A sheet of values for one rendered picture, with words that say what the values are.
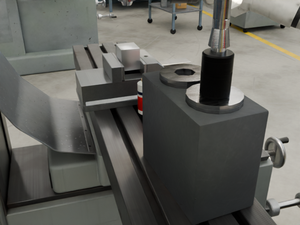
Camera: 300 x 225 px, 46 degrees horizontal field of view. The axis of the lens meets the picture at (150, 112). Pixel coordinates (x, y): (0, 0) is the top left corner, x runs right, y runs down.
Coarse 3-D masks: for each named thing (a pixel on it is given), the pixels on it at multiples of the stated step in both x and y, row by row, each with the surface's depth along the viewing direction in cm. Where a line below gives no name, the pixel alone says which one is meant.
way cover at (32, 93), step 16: (0, 64) 96; (0, 80) 88; (16, 80) 100; (0, 96) 82; (16, 96) 92; (32, 96) 102; (48, 96) 111; (16, 112) 85; (32, 112) 93; (48, 112) 101; (64, 112) 105; (80, 112) 108; (32, 128) 85; (48, 128) 92; (64, 128) 97; (80, 128) 99; (48, 144) 85; (64, 144) 89; (80, 144) 91
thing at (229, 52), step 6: (210, 48) 53; (204, 54) 51; (210, 54) 51; (216, 54) 51; (222, 54) 51; (228, 54) 51; (204, 60) 51; (210, 60) 50; (216, 60) 50; (222, 60) 50; (228, 60) 50
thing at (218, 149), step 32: (192, 64) 66; (160, 96) 60; (192, 96) 54; (160, 128) 62; (192, 128) 51; (224, 128) 50; (256, 128) 53; (160, 160) 65; (192, 160) 53; (224, 160) 53; (256, 160) 56; (192, 192) 55; (224, 192) 57; (192, 224) 57
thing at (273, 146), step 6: (270, 138) 129; (276, 138) 127; (282, 138) 127; (270, 144) 131; (276, 144) 126; (282, 144) 124; (270, 150) 128; (276, 150) 127; (282, 150) 124; (270, 156) 128; (276, 156) 128; (282, 156) 124; (276, 162) 128; (282, 162) 124
